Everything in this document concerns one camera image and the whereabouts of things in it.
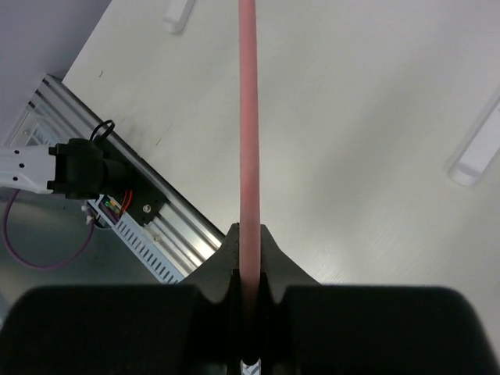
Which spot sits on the aluminium rail frame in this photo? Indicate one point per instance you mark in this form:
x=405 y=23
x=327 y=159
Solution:
x=60 y=147

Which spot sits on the perforated cable duct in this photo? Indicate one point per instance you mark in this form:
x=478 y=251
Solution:
x=132 y=235

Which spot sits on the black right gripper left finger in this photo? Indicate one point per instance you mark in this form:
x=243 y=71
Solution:
x=120 y=329

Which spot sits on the white metal clothes rack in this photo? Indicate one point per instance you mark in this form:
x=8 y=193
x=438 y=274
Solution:
x=481 y=147

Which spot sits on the red clothes hanger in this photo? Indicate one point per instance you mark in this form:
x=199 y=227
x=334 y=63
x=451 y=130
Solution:
x=249 y=226

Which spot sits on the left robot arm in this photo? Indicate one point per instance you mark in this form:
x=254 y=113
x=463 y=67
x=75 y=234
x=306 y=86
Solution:
x=103 y=329

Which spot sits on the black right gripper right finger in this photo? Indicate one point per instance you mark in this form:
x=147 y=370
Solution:
x=314 y=328

